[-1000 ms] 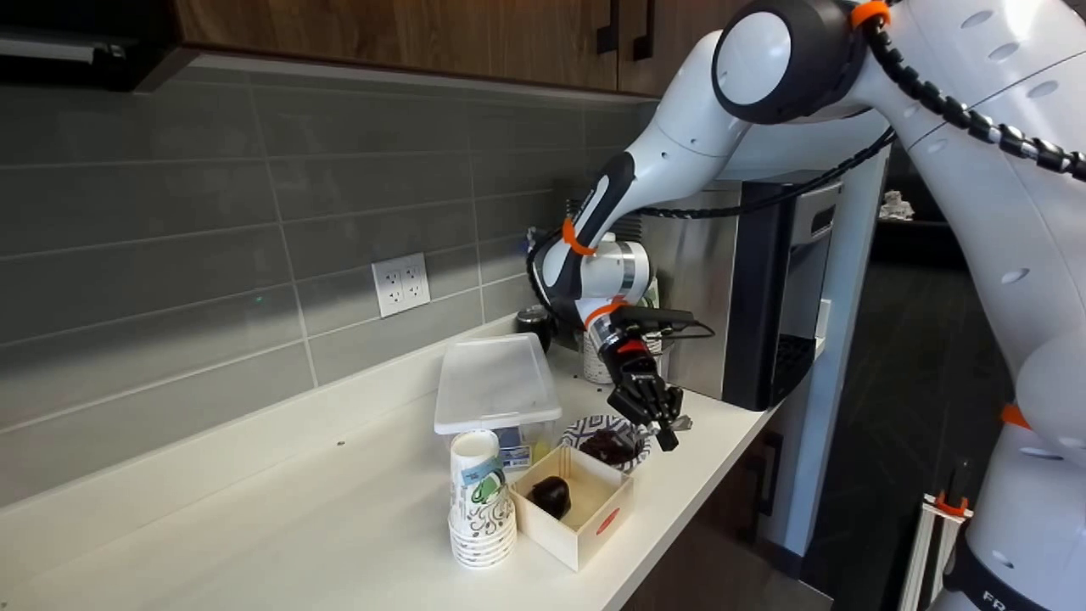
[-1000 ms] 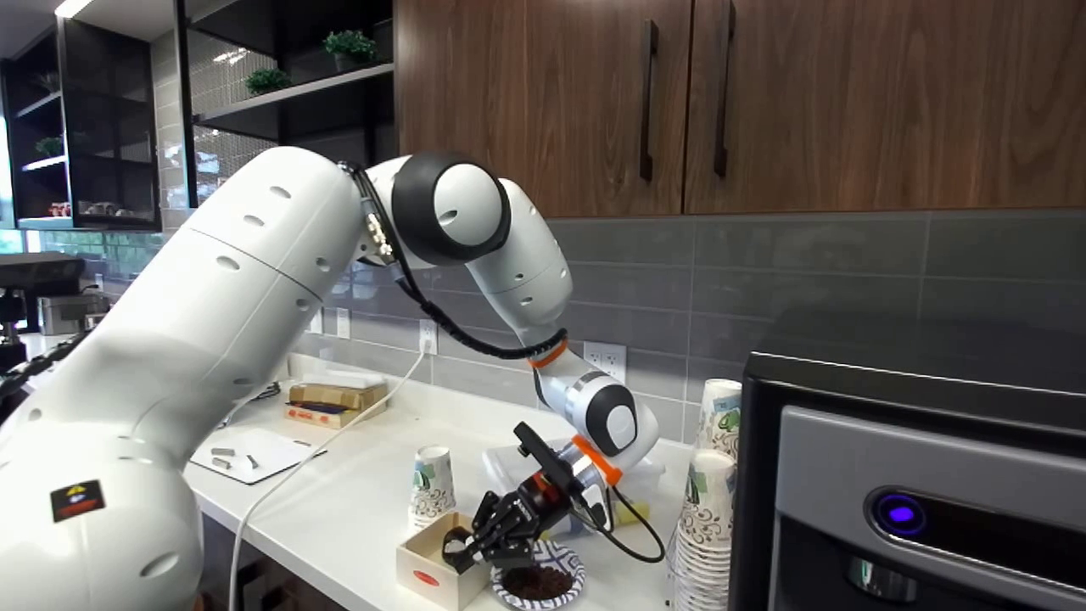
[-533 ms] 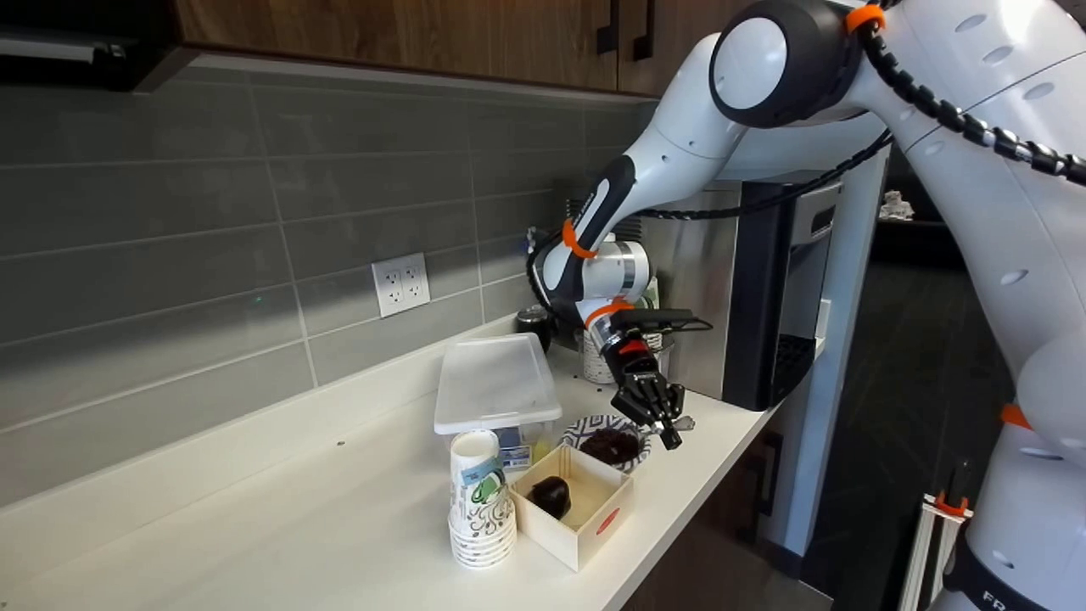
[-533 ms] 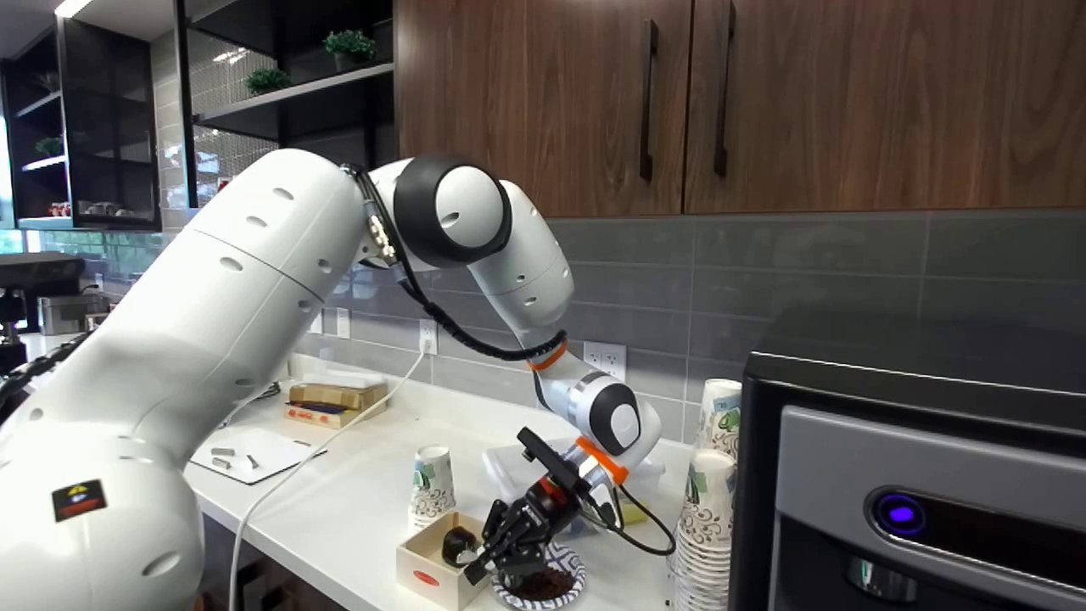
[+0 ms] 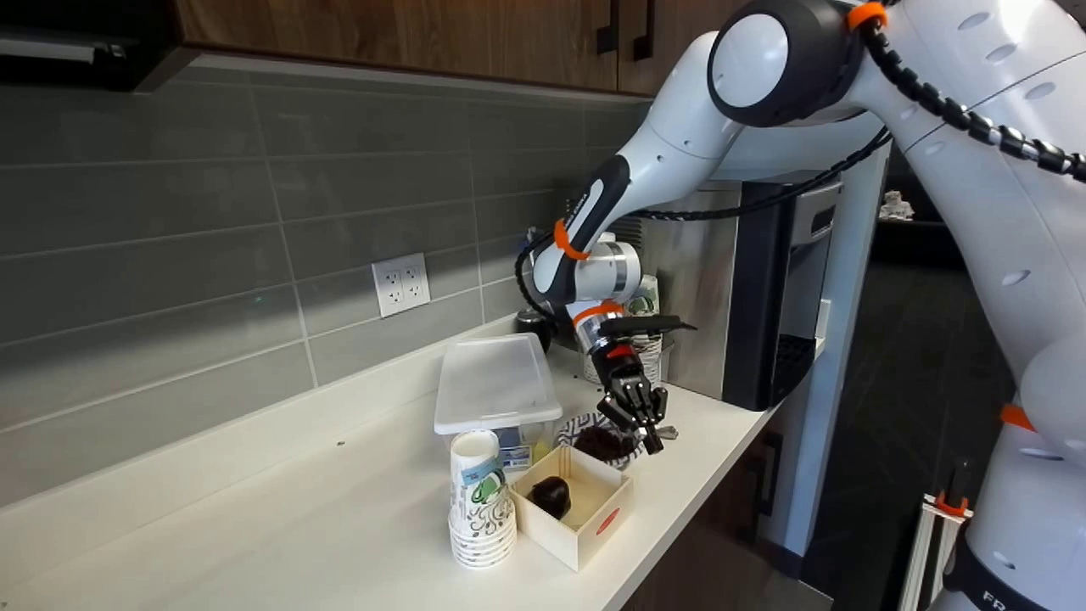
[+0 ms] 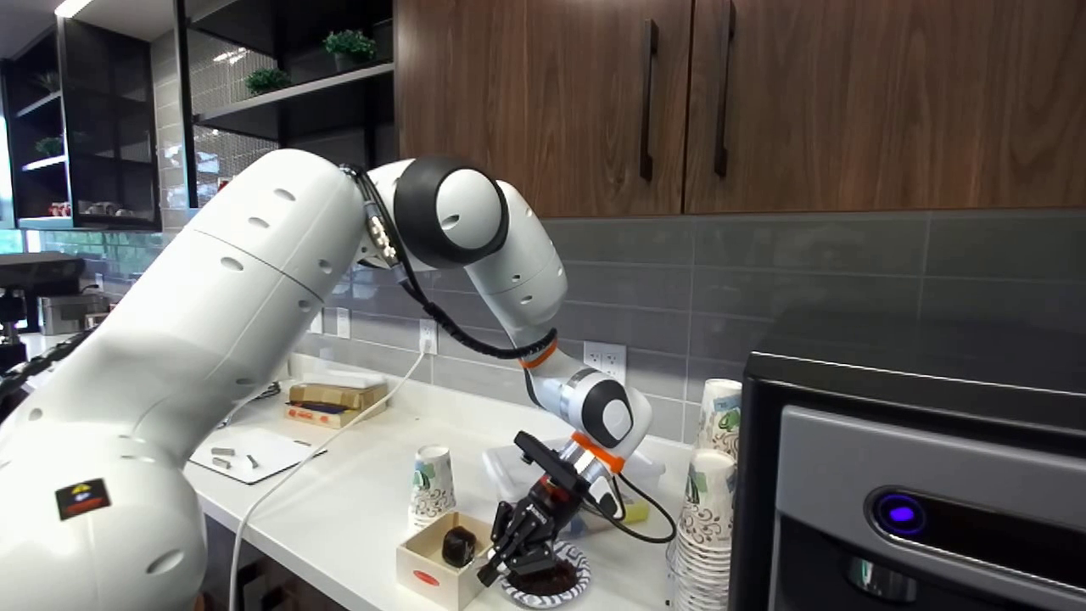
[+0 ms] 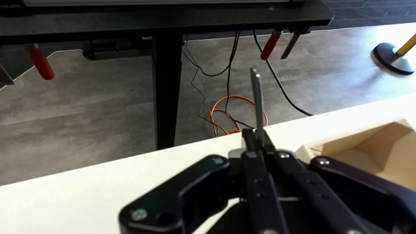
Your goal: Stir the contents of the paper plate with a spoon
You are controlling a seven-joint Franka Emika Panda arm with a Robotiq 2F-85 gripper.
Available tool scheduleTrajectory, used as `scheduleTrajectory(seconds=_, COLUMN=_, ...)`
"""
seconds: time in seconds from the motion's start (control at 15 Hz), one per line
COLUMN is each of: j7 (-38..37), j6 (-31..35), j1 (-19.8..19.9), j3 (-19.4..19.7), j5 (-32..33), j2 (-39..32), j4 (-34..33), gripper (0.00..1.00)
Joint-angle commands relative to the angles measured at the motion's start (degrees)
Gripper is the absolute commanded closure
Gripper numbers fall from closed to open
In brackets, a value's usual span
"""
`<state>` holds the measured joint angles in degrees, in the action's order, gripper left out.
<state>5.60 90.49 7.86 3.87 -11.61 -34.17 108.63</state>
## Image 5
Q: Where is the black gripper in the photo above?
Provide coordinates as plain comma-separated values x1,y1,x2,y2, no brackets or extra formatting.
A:
583,337,674,459

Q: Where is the small black lump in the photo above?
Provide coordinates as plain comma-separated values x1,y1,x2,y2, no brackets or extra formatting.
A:
526,472,576,524

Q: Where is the small blue white carton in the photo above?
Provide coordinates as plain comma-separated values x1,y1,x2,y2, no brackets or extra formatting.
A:
493,422,551,467

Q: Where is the open wooden box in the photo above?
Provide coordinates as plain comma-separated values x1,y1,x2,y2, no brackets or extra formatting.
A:
504,442,634,575

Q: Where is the small black countertop object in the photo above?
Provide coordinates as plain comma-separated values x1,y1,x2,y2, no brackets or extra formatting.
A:
513,307,557,346

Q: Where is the dark base cabinet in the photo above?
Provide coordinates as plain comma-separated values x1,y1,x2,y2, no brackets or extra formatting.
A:
621,403,835,611

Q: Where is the steel and black appliance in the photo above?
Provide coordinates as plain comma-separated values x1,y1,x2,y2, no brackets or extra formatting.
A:
639,167,846,413

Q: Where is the wide printed paper cup stack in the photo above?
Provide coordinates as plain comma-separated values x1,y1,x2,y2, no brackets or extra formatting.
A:
444,429,518,575

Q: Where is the dark sofa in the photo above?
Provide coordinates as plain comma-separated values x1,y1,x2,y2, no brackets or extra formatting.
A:
875,147,943,270

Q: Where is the small white background object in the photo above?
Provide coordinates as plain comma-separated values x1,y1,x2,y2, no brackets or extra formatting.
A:
880,185,916,228

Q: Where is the white stand posts orange clamp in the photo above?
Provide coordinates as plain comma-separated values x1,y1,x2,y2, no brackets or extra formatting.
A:
897,489,978,611

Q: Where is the black range hood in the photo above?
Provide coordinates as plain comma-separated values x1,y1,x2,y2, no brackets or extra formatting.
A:
0,0,198,94

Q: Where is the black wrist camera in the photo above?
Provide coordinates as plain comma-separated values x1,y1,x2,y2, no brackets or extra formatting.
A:
596,312,694,344

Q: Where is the white wall switch plate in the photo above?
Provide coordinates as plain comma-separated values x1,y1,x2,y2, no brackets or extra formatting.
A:
811,294,835,355

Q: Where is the white wall outlet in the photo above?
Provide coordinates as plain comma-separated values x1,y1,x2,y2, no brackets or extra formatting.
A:
370,249,433,320

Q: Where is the black cabinet handle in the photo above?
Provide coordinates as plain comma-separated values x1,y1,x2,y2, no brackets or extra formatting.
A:
594,0,621,58
626,0,658,64

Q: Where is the black corrugated cable conduit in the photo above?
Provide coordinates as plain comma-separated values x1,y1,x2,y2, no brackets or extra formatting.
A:
630,10,1086,223

